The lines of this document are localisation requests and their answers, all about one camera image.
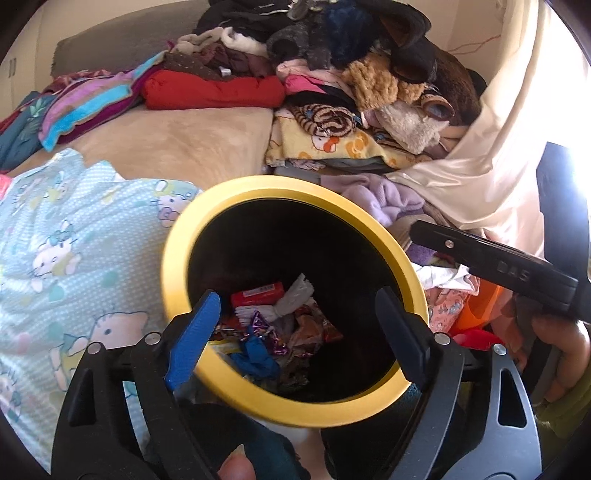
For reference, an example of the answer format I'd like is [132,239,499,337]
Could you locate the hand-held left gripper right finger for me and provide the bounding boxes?
[375,286,542,480]

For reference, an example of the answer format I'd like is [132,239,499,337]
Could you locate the white cloth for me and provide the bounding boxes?
[416,264,482,296]

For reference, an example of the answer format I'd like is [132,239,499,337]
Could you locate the tan fluffy garment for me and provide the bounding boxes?
[342,53,414,112]

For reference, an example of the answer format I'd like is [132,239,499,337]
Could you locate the blue wrapper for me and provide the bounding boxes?
[231,336,281,380]

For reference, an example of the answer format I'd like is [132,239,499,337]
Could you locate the cream fleece garment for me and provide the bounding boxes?
[376,99,444,155]

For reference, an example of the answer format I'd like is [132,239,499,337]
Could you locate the white fleece garment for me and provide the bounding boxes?
[173,27,273,54]

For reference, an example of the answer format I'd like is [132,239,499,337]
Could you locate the red snack packet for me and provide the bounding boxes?
[231,282,284,308]

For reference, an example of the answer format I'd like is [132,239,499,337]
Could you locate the yellow cartoon blanket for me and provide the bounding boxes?
[265,111,430,169]

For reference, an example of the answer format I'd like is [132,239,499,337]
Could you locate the purple foil candy wrapper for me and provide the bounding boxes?
[240,310,289,356]

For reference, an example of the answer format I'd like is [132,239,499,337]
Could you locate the dark brown plush toy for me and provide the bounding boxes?
[416,41,483,125]

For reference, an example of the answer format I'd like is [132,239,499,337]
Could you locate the tiger striped garment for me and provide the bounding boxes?
[295,104,358,137]

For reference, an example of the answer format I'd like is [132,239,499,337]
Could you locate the light blue cat print sheet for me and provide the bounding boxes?
[0,148,204,472]

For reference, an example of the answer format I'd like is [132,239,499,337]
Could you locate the striped pillow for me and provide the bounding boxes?
[38,51,167,153]

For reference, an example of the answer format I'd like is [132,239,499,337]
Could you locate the dark grey knit sweater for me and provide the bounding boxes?
[267,21,333,70]

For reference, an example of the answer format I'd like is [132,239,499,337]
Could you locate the brown dotted garment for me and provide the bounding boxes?
[161,44,278,81]

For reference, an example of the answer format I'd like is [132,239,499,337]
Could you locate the trash wrappers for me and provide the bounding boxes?
[276,273,315,333]

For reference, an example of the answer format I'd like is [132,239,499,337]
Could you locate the brown candy wrapper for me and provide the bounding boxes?
[291,305,342,358]

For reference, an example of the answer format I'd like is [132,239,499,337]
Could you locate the maroon floral blanket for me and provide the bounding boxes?
[44,69,116,93]

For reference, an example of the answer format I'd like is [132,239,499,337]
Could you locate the beige bed sheet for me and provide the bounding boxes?
[55,107,275,185]

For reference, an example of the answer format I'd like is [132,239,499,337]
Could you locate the black jacket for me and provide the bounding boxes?
[193,0,296,40]

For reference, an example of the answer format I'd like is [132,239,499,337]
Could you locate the navy fluffy garment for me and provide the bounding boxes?
[323,0,375,65]

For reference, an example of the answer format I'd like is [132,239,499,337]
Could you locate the grey bed headboard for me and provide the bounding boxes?
[51,0,208,77]

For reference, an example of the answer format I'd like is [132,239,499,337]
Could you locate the black plush garment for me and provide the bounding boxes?
[369,0,439,84]

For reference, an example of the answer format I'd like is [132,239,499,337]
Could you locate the white built-in wardrobe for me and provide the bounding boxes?
[0,28,58,125]

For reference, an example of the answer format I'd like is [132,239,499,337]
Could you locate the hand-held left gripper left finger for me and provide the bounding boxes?
[51,291,222,480]

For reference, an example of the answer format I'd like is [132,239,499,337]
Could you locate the peach printed cloth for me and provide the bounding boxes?
[427,288,472,334]

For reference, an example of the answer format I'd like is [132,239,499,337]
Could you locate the person's left hand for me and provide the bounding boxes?
[217,444,258,480]

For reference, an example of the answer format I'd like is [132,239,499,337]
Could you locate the lilac fleece garment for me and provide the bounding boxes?
[323,173,426,227]

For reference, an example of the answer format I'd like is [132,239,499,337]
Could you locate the pink garment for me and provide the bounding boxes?
[277,59,352,95]

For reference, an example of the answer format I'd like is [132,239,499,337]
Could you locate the person's right hand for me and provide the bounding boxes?
[530,316,591,403]

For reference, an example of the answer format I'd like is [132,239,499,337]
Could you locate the red cushion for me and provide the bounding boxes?
[141,69,286,110]

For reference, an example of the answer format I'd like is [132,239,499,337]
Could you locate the red orange cloth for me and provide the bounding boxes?
[450,281,506,354]

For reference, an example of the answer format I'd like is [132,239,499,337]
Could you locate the black bin yellow rim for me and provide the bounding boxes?
[160,175,429,428]

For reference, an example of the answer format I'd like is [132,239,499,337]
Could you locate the grey folded cloth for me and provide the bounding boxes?
[272,159,386,183]

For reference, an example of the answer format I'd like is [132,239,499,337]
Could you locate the black green snack wrapper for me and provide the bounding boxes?
[277,355,310,388]

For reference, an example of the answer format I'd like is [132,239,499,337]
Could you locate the purple garment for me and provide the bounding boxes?
[406,242,458,268]

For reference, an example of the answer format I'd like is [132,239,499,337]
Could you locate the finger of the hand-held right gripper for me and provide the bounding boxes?
[410,220,486,274]

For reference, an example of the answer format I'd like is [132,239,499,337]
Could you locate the white curtain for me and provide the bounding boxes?
[388,0,591,259]

